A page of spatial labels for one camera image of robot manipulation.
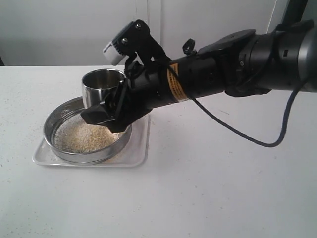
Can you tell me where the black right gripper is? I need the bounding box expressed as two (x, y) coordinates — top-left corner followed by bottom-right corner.
(81, 19), (171, 132)

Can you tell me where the stainless steel cup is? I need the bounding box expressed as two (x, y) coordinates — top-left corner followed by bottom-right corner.
(81, 68), (125, 109)

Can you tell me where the beige sand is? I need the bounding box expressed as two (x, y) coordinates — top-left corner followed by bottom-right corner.
(54, 122), (123, 154)

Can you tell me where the round steel mesh sieve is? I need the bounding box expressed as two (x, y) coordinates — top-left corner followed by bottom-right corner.
(43, 97), (132, 165)

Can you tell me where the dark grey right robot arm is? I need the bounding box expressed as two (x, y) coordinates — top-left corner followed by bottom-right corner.
(81, 20), (317, 133)

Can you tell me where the white rectangular plastic tray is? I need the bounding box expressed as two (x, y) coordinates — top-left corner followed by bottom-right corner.
(32, 115), (151, 168)

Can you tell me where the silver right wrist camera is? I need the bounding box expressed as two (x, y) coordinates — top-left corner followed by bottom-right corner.
(102, 21), (134, 66)

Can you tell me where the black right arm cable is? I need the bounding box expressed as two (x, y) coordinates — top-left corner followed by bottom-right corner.
(168, 38), (317, 147)

